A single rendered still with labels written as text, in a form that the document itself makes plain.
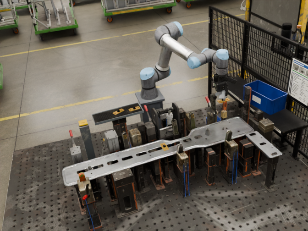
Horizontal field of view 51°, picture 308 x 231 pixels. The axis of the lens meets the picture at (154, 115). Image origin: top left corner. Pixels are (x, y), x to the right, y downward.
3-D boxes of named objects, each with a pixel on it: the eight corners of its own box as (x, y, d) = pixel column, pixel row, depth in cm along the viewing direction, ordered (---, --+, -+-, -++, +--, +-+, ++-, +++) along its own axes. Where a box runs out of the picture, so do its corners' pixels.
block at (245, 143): (242, 179, 235) (244, 149, 220) (233, 169, 244) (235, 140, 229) (253, 175, 237) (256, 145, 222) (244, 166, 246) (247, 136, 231)
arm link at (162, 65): (147, 75, 271) (160, 21, 229) (161, 70, 278) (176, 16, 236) (156, 85, 266) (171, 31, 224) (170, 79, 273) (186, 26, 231)
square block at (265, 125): (260, 165, 246) (265, 126, 226) (254, 158, 252) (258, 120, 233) (269, 162, 248) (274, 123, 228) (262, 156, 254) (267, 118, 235)
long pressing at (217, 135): (65, 190, 200) (64, 189, 199) (61, 168, 218) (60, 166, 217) (256, 132, 234) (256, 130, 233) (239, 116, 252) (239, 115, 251)
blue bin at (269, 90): (270, 115, 242) (272, 100, 235) (241, 99, 265) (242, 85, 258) (285, 108, 248) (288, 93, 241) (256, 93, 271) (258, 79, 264)
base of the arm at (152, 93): (138, 93, 274) (137, 82, 269) (155, 89, 277) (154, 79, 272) (143, 101, 262) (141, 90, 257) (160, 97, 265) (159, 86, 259)
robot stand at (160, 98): (140, 130, 298) (134, 92, 276) (161, 125, 301) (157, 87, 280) (145, 143, 281) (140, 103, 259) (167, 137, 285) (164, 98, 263)
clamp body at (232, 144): (228, 187, 230) (230, 149, 211) (219, 176, 239) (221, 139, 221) (239, 183, 232) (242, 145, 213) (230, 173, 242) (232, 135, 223)
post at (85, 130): (90, 173, 253) (79, 128, 230) (89, 167, 259) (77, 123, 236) (100, 171, 255) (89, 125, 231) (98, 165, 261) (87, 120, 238)
